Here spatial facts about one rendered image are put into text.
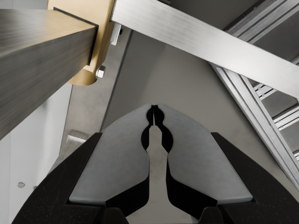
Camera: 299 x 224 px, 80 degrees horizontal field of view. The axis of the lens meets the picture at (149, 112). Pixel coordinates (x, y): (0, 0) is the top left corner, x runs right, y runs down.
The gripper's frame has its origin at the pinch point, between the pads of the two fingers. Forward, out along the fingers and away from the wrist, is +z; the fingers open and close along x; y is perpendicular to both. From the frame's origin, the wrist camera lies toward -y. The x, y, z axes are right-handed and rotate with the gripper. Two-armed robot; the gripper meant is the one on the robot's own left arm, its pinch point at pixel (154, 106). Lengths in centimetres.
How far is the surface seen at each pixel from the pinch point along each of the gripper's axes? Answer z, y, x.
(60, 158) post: 14.2, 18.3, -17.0
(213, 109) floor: 92, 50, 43
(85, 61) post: 4.4, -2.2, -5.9
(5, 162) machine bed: 29, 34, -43
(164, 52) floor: 92, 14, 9
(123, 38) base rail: 22.5, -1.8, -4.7
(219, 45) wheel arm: 6.9, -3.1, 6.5
